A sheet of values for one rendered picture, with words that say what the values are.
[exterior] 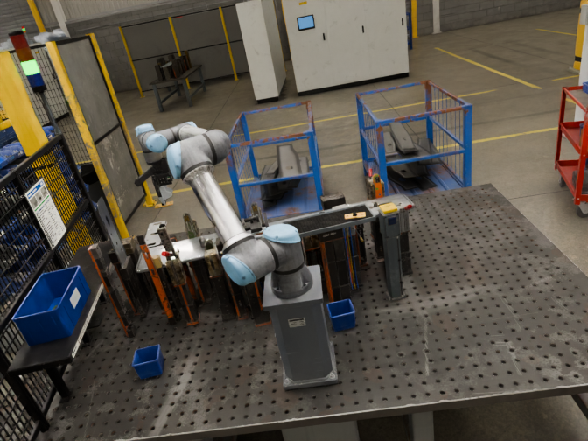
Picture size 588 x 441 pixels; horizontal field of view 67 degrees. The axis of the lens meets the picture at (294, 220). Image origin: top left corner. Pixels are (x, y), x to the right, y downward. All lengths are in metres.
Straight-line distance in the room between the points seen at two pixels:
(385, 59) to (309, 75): 1.62
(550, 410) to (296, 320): 1.52
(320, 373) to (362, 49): 8.63
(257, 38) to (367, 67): 2.37
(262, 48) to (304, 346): 8.50
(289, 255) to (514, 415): 1.57
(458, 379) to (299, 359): 0.57
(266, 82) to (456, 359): 8.54
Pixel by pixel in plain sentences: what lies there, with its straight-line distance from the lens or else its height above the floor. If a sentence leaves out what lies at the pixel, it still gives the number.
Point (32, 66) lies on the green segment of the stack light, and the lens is 2.73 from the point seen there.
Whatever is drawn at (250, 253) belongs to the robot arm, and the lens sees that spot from 1.40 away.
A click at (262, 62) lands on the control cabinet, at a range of 9.78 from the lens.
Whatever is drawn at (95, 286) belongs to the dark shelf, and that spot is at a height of 1.03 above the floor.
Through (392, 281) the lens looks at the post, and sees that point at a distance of 2.03.
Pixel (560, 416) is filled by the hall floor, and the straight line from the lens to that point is 2.65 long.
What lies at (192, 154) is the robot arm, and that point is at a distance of 1.50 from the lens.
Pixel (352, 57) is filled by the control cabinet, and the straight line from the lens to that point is 9.87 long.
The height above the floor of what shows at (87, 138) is 1.13.
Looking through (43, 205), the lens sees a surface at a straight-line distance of 2.36.
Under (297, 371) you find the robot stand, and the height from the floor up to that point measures 0.78.
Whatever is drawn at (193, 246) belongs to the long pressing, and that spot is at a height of 1.00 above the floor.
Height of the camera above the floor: 2.01
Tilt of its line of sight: 27 degrees down
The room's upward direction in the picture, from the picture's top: 11 degrees counter-clockwise
